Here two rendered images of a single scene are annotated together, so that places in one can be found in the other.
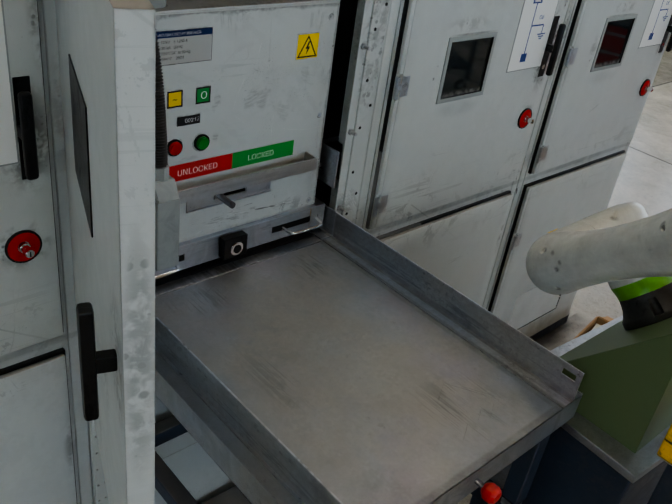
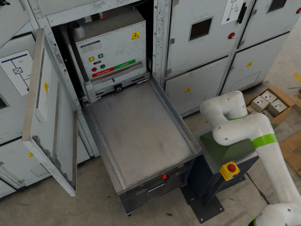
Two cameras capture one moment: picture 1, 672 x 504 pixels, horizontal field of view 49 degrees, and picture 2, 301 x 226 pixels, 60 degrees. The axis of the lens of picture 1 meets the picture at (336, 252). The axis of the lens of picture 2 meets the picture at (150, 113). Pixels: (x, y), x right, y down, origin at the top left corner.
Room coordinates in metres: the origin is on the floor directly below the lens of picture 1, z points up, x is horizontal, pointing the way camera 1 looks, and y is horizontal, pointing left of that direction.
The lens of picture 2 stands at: (0.27, -0.40, 2.44)
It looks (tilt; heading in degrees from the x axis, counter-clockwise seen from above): 57 degrees down; 19
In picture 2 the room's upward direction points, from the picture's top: 1 degrees clockwise
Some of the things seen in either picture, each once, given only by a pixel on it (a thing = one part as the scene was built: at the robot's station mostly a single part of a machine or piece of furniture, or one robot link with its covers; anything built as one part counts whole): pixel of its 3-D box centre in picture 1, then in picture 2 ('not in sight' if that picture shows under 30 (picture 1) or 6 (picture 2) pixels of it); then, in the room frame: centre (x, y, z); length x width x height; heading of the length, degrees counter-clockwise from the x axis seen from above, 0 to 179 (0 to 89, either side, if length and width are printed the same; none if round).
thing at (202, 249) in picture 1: (223, 238); (116, 84); (1.36, 0.25, 0.89); 0.54 x 0.05 x 0.06; 136
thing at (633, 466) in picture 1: (626, 387); (229, 142); (1.25, -0.66, 0.74); 0.45 x 0.33 x 0.02; 132
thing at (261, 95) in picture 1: (234, 132); (113, 62); (1.35, 0.23, 1.15); 0.48 x 0.01 x 0.48; 136
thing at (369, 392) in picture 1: (339, 365); (139, 130); (1.09, -0.04, 0.82); 0.68 x 0.62 x 0.06; 46
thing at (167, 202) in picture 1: (158, 219); (89, 90); (1.15, 0.33, 1.04); 0.08 x 0.05 x 0.17; 46
